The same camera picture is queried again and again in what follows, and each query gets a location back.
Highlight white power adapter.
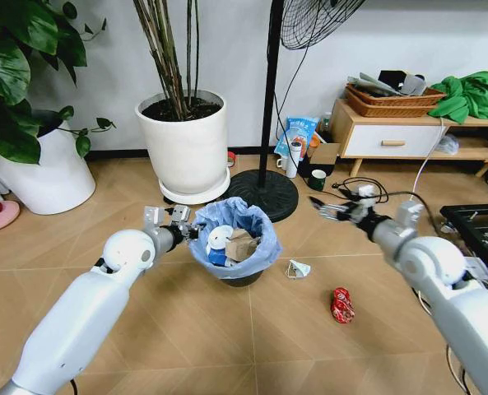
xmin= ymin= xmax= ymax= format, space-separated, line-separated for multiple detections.
xmin=356 ymin=184 xmax=378 ymax=207

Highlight black floor cable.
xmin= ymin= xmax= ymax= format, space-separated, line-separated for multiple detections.
xmin=331 ymin=176 xmax=391 ymax=204

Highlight green cloth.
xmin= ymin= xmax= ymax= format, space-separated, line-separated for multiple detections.
xmin=427 ymin=70 xmax=488 ymax=125

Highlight blue white carton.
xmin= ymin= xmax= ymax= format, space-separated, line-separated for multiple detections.
xmin=207 ymin=248 xmax=229 ymax=267

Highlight clear plastic bag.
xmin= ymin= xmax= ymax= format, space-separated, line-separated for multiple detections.
xmin=436 ymin=132 xmax=461 ymax=156

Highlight pink plate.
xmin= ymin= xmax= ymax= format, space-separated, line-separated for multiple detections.
xmin=0 ymin=200 xmax=21 ymax=235

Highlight blue snack bag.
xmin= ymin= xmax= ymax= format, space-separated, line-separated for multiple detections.
xmin=273 ymin=115 xmax=320 ymax=158

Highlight grey folded item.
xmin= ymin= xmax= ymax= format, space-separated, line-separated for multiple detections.
xmin=398 ymin=73 xmax=429 ymax=96

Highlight large white plant pot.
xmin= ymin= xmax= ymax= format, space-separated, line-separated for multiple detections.
xmin=134 ymin=89 xmax=230 ymax=197

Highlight crumpled white paper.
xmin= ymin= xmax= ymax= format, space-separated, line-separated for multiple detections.
xmin=285 ymin=258 xmax=312 ymax=281

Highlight wooden cabinet with white drawer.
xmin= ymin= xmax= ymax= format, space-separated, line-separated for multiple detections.
xmin=329 ymin=97 xmax=488 ymax=179

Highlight white cable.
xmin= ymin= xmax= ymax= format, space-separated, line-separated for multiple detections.
xmin=409 ymin=116 xmax=446 ymax=203

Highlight dark green mug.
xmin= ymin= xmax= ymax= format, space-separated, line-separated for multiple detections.
xmin=306 ymin=169 xmax=328 ymax=192

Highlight thin black fan cable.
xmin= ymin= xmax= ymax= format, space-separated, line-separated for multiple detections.
xmin=273 ymin=40 xmax=311 ymax=154

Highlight tall bare-stemmed plant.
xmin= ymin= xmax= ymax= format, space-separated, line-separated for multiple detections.
xmin=132 ymin=0 xmax=212 ymax=123

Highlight black metal frame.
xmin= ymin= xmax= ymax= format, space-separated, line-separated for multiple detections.
xmin=439 ymin=202 xmax=488 ymax=281

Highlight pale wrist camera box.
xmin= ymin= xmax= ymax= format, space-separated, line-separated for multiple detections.
xmin=171 ymin=204 xmax=192 ymax=225

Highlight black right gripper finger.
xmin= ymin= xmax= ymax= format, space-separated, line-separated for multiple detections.
xmin=309 ymin=196 xmax=355 ymax=214
xmin=318 ymin=207 xmax=355 ymax=225

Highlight green broad-leaf plant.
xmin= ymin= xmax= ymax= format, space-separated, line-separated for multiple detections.
xmin=0 ymin=0 xmax=118 ymax=166

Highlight white plastic cup lid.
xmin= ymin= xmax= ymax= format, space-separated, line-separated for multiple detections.
xmin=207 ymin=225 xmax=234 ymax=250

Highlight black standing fan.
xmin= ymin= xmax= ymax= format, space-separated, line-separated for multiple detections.
xmin=227 ymin=0 xmax=368 ymax=224

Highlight small cardboard box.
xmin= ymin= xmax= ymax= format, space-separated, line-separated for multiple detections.
xmin=309 ymin=142 xmax=342 ymax=176

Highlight blue plastic bin liner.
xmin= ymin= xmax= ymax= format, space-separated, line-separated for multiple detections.
xmin=187 ymin=196 xmax=284 ymax=281

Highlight crushed red can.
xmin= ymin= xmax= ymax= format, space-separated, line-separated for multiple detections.
xmin=330 ymin=286 xmax=357 ymax=325

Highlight brown wicker basket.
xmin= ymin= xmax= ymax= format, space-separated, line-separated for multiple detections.
xmin=343 ymin=89 xmax=441 ymax=119
xmin=346 ymin=82 xmax=447 ymax=109

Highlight black trash bin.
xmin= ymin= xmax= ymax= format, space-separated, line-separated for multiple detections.
xmin=215 ymin=267 xmax=267 ymax=288

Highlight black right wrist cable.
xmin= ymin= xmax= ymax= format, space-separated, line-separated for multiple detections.
xmin=381 ymin=191 xmax=439 ymax=232

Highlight white pot saucer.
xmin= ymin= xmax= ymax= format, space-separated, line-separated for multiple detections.
xmin=157 ymin=165 xmax=232 ymax=207

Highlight black flat item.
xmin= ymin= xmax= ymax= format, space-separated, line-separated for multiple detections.
xmin=378 ymin=69 xmax=410 ymax=90

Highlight brown cardboard scrap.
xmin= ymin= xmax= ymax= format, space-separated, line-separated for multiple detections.
xmin=225 ymin=228 xmax=262 ymax=263

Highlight white thermos bottle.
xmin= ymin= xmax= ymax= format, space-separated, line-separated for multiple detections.
xmin=286 ymin=139 xmax=304 ymax=179

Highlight tapered white plant pot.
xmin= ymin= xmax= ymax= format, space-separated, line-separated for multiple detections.
xmin=0 ymin=118 xmax=97 ymax=216

